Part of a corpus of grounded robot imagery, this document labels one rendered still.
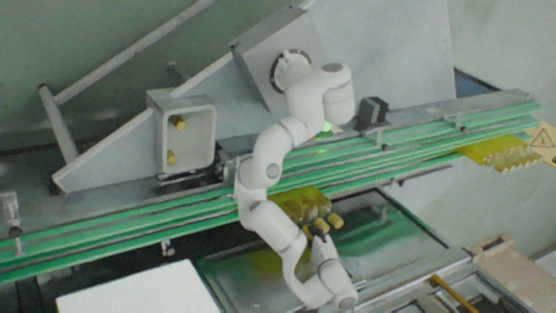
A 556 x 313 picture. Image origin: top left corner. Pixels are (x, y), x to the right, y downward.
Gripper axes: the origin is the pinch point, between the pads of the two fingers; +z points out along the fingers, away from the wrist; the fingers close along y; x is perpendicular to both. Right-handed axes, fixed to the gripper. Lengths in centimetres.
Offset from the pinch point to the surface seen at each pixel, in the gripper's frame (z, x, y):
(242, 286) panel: -6.7, 23.5, -12.1
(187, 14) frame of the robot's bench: 92, 29, 44
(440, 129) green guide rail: 41, -71, 13
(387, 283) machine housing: -13.4, -23.7, -13.0
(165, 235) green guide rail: 9.7, 45.3, -2.4
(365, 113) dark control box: 49, -38, 18
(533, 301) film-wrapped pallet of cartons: 124, -325, -241
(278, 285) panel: -8.1, 12.3, -12.3
